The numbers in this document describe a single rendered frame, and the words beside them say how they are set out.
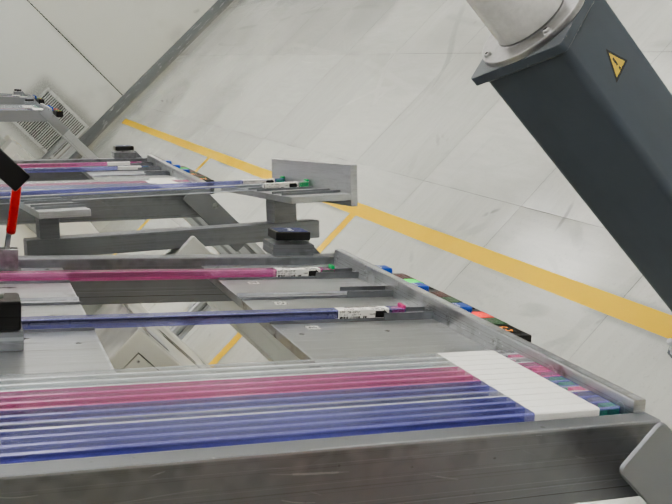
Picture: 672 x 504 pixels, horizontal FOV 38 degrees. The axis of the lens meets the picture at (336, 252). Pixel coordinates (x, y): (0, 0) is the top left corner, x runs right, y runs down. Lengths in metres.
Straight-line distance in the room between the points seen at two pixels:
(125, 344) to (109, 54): 6.74
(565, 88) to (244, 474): 1.04
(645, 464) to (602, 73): 0.93
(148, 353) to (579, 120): 1.06
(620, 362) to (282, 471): 1.43
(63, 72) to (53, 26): 0.38
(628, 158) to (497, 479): 0.97
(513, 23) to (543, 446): 0.92
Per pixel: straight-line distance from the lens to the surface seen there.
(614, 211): 1.73
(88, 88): 8.73
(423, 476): 0.70
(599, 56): 1.58
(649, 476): 0.75
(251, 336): 1.64
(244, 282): 1.22
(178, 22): 8.87
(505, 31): 1.56
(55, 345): 0.93
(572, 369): 0.87
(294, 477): 0.67
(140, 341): 2.14
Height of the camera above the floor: 1.26
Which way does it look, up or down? 23 degrees down
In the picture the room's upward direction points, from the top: 44 degrees counter-clockwise
